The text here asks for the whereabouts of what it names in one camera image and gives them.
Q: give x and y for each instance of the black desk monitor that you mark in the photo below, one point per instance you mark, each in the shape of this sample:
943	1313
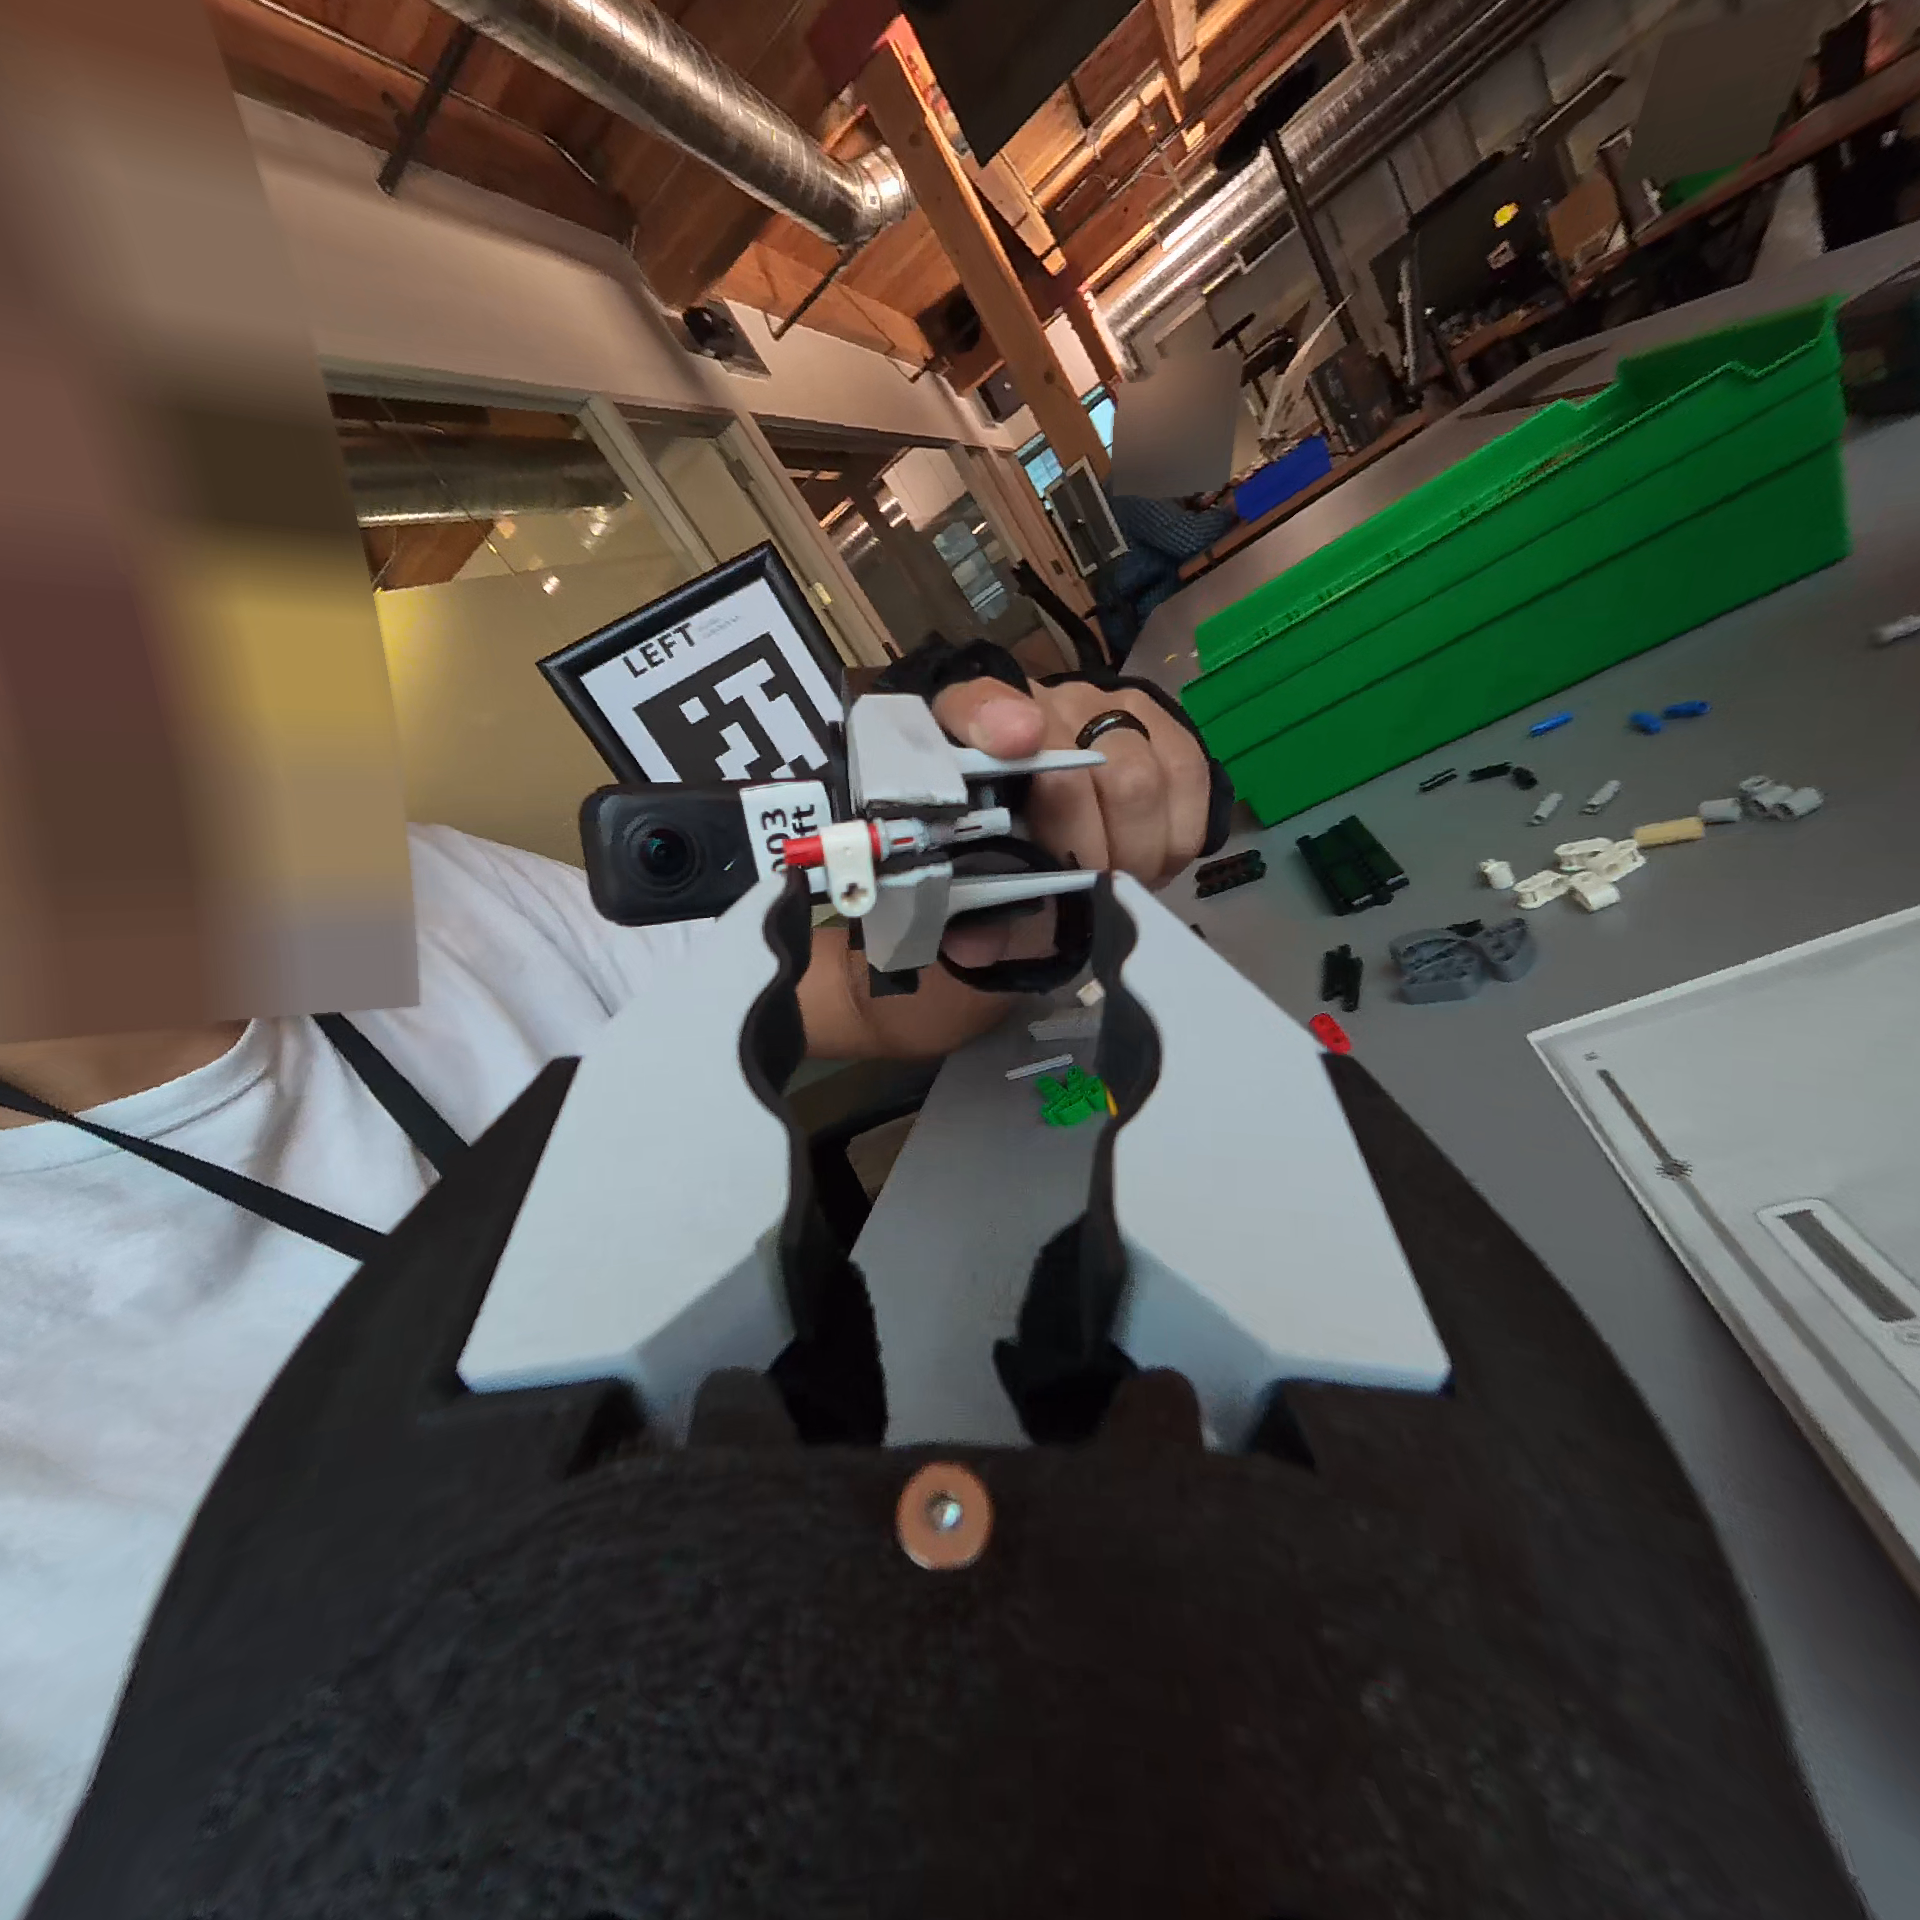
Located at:
1484	233

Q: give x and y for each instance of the green plastic bin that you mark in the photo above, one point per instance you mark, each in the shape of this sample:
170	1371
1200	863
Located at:
1501	599

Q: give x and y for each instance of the red white lego axle assembly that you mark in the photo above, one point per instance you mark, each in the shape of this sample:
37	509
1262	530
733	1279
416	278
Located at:
850	863

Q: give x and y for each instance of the dark grey lego panel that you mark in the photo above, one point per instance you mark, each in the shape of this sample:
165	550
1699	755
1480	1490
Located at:
1454	963

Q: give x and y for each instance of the black wall-mounted device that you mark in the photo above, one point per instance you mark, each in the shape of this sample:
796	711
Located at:
723	333

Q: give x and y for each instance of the blue storage bin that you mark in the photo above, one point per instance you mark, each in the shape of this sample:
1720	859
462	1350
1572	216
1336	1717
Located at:
1287	475

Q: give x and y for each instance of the lego instruction booklet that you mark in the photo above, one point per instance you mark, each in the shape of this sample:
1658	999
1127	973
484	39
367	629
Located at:
1770	1110

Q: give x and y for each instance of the green lego pieces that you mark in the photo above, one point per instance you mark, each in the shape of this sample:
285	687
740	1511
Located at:
1072	1097

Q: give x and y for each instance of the dark green lego block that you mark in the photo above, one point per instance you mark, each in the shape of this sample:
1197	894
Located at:
1349	866

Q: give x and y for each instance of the black lego pins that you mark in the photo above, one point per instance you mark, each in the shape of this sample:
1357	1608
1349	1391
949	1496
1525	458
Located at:
1484	776

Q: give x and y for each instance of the pair of blue lego pins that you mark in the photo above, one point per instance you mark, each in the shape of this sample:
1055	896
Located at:
1666	717

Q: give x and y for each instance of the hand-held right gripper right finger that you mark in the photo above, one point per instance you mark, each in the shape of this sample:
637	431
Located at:
1277	1184

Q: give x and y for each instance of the tan lego piece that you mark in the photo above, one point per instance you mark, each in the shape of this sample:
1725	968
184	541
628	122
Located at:
1666	833

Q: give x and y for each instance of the metal ventilation duct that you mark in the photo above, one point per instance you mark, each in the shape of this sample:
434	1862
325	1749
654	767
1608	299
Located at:
1244	241
722	106

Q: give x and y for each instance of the light grey lego beam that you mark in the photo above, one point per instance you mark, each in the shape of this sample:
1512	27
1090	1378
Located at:
1066	1026

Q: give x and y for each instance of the black lego beam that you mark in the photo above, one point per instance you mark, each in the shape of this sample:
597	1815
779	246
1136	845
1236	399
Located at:
1231	874

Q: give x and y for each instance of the black framed marker sign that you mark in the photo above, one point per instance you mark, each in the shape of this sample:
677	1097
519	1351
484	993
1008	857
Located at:
704	661

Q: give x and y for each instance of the light grey lego axle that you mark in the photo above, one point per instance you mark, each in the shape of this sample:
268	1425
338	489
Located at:
1036	1066

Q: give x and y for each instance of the person's left hand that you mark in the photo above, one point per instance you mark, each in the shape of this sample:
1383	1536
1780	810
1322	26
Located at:
1156	795

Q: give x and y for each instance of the black lego connector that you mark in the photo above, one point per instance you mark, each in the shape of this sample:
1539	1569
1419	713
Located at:
1341	975

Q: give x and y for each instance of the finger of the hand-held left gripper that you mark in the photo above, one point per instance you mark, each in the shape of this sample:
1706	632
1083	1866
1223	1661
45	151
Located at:
908	930
908	758

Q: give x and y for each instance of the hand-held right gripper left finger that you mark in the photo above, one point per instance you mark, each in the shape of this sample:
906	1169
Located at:
630	1170

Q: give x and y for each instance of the black hanging screen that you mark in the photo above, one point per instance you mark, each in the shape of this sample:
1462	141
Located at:
1020	66

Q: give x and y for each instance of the wooden support post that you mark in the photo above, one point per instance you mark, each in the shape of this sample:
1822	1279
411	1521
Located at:
975	241

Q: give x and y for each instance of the cluster of white lego connectors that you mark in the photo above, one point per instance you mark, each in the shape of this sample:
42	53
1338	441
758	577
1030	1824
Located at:
1575	874

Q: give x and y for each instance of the light grey lego connectors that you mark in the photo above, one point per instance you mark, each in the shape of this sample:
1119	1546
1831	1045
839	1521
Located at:
1770	800

